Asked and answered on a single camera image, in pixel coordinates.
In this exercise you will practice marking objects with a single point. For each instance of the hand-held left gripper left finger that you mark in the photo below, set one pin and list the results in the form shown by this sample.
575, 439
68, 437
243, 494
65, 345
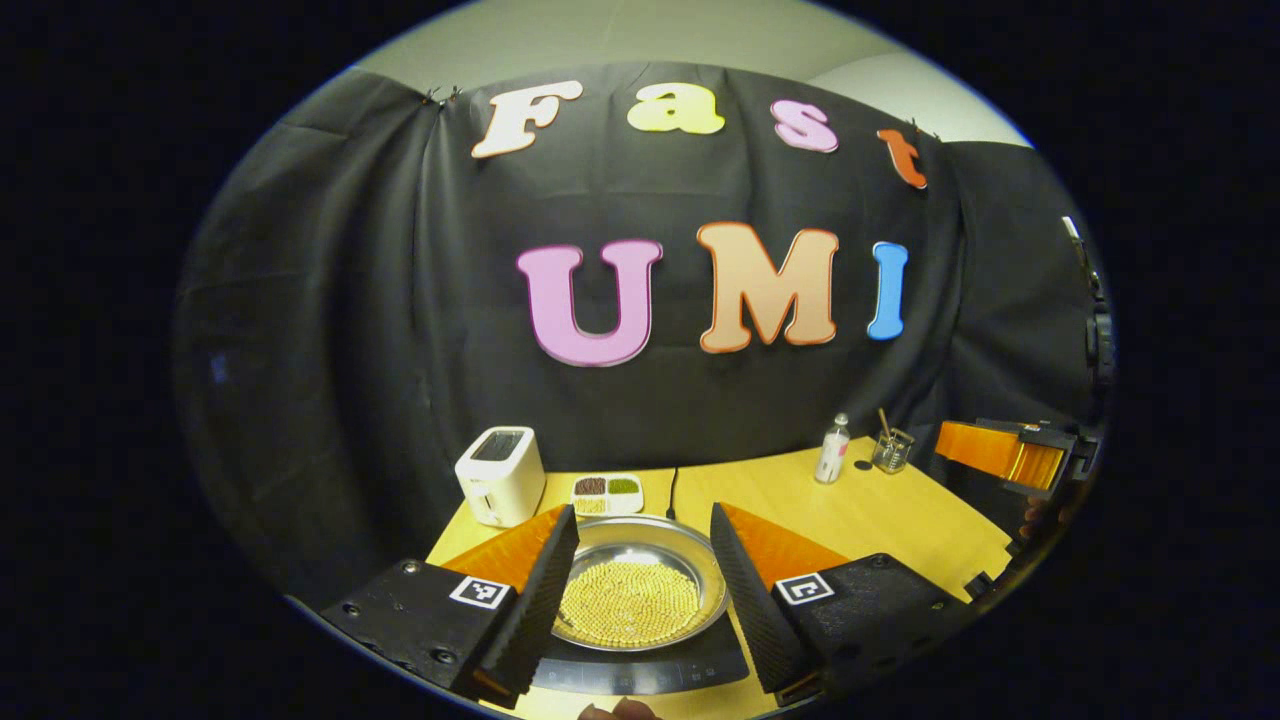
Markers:
535, 620

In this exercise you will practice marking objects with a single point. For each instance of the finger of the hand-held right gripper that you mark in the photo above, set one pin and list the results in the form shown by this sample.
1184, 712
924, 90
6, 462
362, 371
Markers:
980, 448

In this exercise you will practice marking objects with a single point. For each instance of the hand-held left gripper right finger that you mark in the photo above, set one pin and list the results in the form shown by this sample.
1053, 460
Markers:
755, 610

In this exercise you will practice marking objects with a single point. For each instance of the stainless steel pot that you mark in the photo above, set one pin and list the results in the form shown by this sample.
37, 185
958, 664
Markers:
690, 550

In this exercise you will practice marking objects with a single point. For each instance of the black induction cooktop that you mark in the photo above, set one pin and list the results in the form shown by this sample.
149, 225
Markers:
640, 672

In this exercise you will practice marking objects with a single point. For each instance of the pile of yellow soybeans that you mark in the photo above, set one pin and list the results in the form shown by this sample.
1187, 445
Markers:
630, 605

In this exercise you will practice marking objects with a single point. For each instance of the wooden stick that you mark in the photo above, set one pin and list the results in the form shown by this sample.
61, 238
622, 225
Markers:
884, 422

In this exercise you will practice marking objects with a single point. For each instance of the small black table clamp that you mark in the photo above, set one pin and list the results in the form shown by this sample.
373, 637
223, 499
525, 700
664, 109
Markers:
980, 585

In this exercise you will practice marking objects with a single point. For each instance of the white toaster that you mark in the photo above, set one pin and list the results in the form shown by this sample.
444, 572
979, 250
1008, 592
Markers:
500, 485

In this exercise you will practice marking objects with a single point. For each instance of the white divided seasoning tray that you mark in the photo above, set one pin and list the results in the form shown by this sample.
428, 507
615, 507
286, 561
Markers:
607, 492

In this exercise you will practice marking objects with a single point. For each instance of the clear bottle with pink label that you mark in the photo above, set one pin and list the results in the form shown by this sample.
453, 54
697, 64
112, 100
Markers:
830, 460

